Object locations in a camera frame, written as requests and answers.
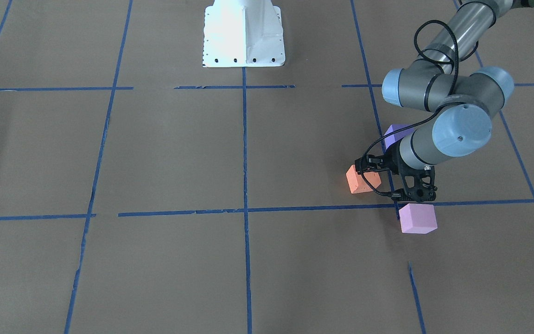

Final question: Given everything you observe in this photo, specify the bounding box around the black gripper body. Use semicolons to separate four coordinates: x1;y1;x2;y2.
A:
364;151;409;177

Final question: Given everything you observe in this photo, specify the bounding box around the orange foam block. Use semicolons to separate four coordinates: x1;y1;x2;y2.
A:
346;165;381;194

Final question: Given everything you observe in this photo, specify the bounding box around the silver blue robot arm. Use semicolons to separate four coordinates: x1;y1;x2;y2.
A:
355;0;534;176

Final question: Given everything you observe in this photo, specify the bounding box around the purple foam block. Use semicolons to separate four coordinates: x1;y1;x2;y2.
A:
383;123;415;151

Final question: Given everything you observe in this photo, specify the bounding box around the pink foam block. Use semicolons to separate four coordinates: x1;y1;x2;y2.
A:
399;203;438;234

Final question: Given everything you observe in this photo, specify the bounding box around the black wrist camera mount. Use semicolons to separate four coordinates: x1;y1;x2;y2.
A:
390;166;438;203

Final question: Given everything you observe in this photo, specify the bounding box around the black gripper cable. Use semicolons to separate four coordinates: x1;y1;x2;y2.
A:
359;19;481;198

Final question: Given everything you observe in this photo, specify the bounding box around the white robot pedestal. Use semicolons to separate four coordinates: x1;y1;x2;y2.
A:
202;0;286;68

